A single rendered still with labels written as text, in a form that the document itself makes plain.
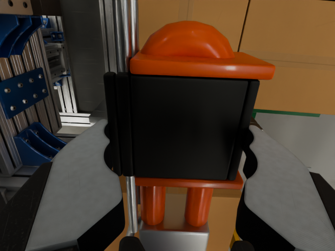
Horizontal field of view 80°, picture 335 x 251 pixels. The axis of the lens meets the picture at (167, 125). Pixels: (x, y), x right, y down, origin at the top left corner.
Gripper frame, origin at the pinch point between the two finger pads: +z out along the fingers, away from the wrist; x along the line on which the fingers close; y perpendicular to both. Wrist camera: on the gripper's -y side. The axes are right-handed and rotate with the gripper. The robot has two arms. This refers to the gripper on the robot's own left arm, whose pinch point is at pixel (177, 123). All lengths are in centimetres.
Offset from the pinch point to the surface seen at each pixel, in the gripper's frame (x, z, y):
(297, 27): 43, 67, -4
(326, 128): 117, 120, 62
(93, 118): -30, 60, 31
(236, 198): 18.0, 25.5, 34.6
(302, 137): 102, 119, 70
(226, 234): 18, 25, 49
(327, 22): 53, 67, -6
